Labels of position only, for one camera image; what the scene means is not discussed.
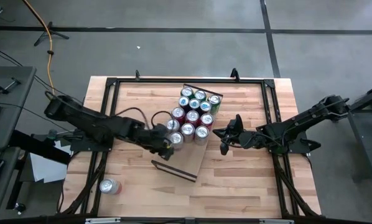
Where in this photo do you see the yellow extension cable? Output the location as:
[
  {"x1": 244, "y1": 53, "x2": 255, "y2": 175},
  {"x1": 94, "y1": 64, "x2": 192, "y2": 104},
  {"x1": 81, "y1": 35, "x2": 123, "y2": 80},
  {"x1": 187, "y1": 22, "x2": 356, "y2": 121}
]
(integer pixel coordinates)
[{"x1": 21, "y1": 0, "x2": 56, "y2": 96}]

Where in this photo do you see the silver frame bracket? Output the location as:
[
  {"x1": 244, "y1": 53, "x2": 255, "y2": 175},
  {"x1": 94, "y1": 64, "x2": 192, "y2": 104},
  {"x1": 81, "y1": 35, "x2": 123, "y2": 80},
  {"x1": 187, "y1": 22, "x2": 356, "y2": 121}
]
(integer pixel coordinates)
[
  {"x1": 85, "y1": 217, "x2": 121, "y2": 224},
  {"x1": 259, "y1": 218, "x2": 295, "y2": 224}
]

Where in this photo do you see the black aluminium table frame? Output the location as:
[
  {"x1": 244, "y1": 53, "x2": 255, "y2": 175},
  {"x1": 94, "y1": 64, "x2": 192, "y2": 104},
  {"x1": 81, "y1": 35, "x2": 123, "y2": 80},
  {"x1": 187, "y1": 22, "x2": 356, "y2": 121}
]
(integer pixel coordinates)
[{"x1": 58, "y1": 76, "x2": 320, "y2": 218}]

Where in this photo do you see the dark grey side table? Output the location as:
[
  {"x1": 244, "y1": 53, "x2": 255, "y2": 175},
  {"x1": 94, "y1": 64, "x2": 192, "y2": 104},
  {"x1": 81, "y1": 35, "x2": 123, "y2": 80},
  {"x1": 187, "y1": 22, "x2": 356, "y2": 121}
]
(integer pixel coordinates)
[{"x1": 328, "y1": 81, "x2": 372, "y2": 183}]

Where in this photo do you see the grey desk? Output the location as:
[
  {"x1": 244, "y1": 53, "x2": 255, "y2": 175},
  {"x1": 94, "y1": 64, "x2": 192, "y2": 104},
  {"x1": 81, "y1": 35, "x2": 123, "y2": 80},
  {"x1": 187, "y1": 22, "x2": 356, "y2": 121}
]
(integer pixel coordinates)
[{"x1": 0, "y1": 65, "x2": 37, "y2": 220}]

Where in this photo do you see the black caster wheel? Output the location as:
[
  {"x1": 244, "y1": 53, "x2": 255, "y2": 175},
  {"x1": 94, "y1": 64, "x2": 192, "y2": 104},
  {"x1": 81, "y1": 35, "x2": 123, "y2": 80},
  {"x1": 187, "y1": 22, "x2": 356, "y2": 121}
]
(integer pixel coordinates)
[{"x1": 14, "y1": 202, "x2": 27, "y2": 215}]

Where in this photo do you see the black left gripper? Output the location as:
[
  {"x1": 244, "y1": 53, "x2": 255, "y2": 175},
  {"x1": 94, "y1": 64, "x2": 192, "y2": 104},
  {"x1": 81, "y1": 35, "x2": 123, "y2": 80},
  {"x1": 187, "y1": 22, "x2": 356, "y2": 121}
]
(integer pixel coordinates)
[{"x1": 141, "y1": 123, "x2": 175, "y2": 161}]

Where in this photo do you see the white paper sheet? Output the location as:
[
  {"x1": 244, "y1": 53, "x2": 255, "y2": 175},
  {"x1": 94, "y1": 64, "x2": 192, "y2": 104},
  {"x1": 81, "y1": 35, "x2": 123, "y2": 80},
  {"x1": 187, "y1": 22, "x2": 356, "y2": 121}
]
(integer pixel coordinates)
[
  {"x1": 53, "y1": 139, "x2": 73, "y2": 156},
  {"x1": 29, "y1": 152, "x2": 69, "y2": 184}
]

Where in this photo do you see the metal hand tool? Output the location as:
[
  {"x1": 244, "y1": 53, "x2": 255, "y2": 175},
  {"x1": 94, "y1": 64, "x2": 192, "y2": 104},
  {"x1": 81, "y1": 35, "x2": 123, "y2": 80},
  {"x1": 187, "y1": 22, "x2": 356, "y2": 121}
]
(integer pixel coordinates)
[{"x1": 1, "y1": 78, "x2": 22, "y2": 93}]

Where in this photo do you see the black tripod stand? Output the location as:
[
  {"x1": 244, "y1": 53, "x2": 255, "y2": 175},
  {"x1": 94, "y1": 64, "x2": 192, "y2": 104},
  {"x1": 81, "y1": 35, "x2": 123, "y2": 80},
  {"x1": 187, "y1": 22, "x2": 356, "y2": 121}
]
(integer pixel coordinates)
[{"x1": 33, "y1": 21, "x2": 70, "y2": 47}]

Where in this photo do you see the black rig crossbeam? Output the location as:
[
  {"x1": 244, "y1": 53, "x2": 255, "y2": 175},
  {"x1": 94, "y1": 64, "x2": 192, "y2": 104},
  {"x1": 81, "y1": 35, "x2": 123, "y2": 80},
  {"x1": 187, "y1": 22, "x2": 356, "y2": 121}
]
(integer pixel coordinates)
[{"x1": 0, "y1": 214, "x2": 372, "y2": 224}]

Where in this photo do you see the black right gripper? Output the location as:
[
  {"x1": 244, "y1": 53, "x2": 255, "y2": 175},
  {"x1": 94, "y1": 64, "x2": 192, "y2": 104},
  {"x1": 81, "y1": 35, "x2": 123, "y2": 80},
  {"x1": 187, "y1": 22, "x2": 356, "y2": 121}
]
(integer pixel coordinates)
[{"x1": 212, "y1": 113, "x2": 265, "y2": 156}]

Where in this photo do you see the wooden shelf black metal frame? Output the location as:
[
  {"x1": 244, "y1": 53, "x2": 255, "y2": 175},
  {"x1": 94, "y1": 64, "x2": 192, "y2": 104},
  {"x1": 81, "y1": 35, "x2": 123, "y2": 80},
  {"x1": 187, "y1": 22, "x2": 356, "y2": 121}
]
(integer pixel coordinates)
[{"x1": 151, "y1": 83, "x2": 224, "y2": 183}]

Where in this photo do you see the black rig beam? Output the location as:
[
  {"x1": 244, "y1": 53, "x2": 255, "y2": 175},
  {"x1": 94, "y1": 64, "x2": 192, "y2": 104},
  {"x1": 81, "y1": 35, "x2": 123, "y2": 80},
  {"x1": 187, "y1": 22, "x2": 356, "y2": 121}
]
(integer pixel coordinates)
[{"x1": 9, "y1": 130, "x2": 72, "y2": 166}]

